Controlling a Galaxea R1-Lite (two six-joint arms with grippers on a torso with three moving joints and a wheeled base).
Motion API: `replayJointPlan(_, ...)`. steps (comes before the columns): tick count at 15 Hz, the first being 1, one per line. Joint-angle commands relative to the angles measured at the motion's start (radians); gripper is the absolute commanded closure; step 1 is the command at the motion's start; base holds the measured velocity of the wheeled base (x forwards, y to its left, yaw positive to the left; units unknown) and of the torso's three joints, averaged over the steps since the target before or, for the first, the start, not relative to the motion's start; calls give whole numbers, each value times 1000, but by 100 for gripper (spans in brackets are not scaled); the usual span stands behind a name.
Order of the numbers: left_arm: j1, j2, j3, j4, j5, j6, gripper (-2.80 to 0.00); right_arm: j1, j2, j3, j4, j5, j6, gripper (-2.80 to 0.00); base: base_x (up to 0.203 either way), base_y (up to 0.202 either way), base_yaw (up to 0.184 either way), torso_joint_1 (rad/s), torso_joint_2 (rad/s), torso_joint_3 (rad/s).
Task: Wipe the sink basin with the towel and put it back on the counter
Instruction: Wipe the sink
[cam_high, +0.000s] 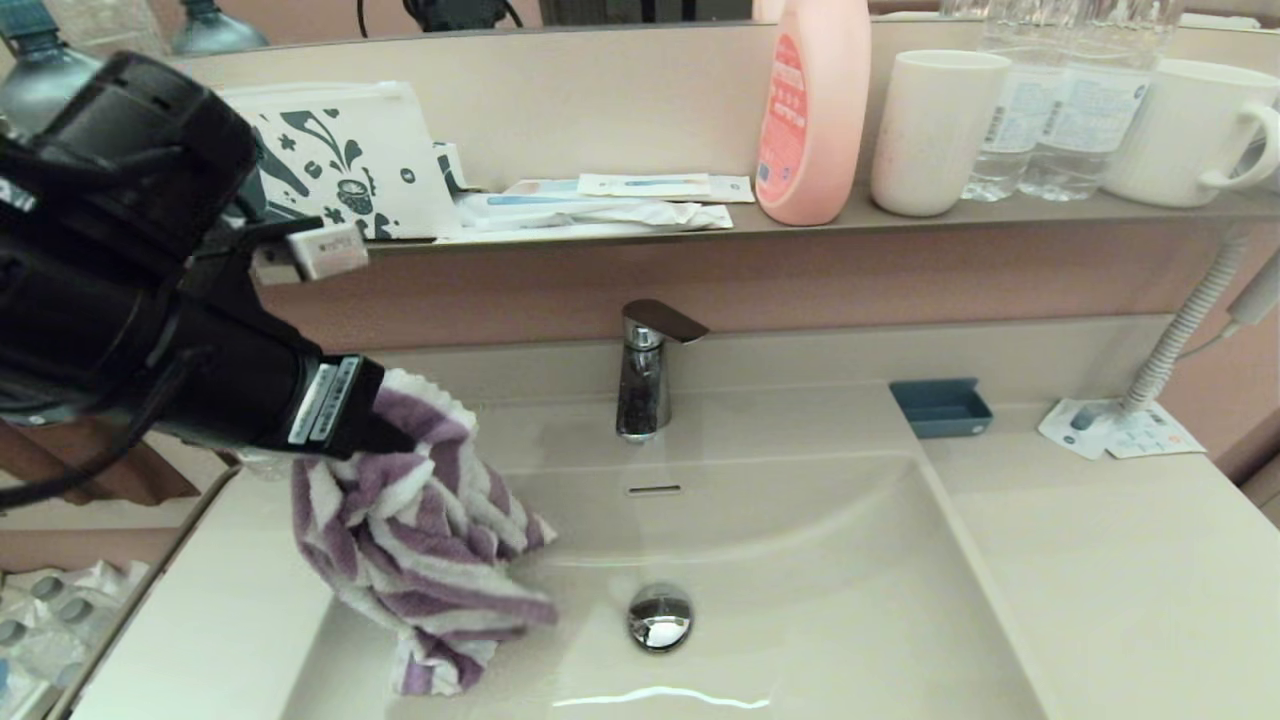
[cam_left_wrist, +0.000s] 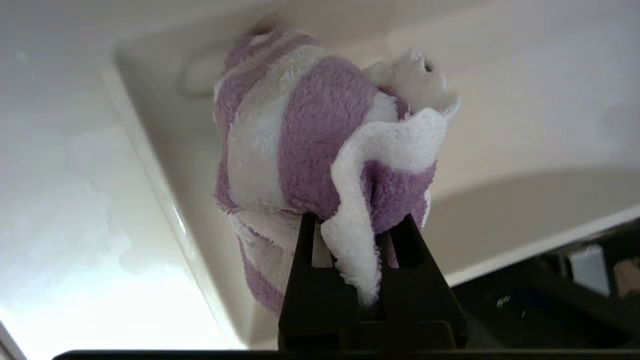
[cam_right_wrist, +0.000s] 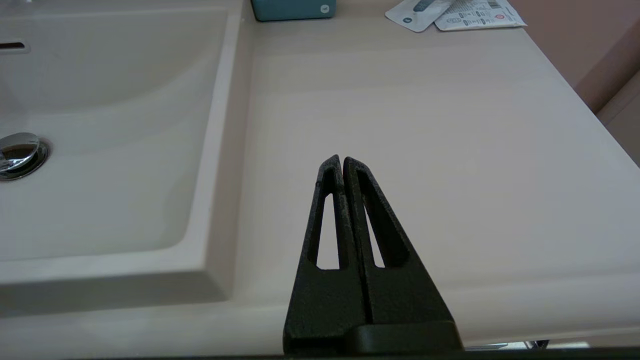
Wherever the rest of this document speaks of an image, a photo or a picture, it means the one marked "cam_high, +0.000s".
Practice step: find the wall mirror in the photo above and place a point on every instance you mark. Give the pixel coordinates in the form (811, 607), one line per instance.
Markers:
(300, 15)

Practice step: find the chrome faucet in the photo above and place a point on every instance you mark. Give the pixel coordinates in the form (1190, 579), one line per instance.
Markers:
(645, 390)

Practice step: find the long white wrapped packet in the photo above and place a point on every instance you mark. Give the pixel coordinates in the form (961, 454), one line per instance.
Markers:
(600, 213)

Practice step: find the grey wall shelf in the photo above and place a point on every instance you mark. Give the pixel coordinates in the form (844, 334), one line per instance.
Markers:
(800, 230)

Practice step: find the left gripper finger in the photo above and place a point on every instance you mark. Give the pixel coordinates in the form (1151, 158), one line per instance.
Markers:
(380, 437)

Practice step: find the small printed white pouch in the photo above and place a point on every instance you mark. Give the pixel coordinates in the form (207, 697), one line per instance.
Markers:
(450, 167)

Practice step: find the white paper toothbrush packet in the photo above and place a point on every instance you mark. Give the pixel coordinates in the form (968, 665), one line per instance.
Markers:
(650, 186)

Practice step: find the small flat white packet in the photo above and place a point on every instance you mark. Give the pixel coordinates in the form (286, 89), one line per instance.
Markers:
(535, 188)

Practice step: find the white pouch horse print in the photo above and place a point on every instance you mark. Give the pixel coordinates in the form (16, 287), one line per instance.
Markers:
(400, 150)

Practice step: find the large clear water bottle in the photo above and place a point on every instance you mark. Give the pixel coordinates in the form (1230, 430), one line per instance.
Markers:
(1090, 120)
(1018, 120)

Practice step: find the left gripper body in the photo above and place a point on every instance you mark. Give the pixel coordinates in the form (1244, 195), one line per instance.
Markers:
(240, 380)

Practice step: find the grey bottle teal cap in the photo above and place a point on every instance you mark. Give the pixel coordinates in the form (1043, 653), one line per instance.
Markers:
(40, 80)

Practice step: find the brown wall holder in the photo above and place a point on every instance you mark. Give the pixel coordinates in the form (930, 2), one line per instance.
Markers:
(150, 480)

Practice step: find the purple white striped towel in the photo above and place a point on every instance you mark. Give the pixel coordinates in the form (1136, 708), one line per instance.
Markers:
(420, 560)

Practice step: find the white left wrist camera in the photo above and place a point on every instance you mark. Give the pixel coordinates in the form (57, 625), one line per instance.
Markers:
(330, 250)

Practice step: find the white sachet grey print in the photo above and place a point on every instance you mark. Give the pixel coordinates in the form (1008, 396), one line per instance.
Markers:
(1075, 425)

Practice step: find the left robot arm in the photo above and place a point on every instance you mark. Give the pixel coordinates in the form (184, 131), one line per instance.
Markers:
(60, 330)

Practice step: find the beige sink basin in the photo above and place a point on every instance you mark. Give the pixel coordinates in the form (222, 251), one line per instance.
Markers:
(800, 600)

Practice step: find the white sachet with text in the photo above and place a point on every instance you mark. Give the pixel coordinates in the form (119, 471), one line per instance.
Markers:
(1160, 438)

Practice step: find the blue soap dish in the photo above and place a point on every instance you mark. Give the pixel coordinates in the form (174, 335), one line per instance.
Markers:
(940, 410)

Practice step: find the chrome sink drain stopper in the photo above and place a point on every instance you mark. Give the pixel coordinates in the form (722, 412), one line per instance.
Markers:
(660, 617)

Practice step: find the pink lotion bottle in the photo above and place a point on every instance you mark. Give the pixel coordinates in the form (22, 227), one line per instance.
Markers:
(830, 120)

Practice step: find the plastic wrapped bottle pack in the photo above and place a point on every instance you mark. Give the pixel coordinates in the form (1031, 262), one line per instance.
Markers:
(50, 620)

